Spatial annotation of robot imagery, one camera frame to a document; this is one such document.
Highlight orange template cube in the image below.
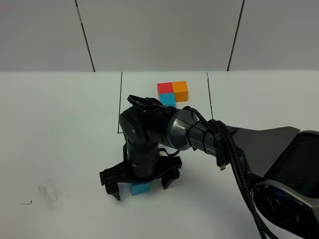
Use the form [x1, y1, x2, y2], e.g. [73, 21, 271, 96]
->
[172, 81, 188, 102]

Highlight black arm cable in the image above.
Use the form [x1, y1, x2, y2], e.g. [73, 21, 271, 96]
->
[184, 106, 277, 239]

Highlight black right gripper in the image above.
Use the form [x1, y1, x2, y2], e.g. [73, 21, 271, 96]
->
[100, 141, 181, 201]

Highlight red template cube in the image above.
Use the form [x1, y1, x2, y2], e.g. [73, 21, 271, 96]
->
[157, 82, 173, 95]

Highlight blue template cube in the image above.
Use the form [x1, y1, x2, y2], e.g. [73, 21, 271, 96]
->
[159, 93, 176, 107]

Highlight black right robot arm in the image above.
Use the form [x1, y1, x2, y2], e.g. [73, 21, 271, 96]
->
[100, 95, 319, 239]

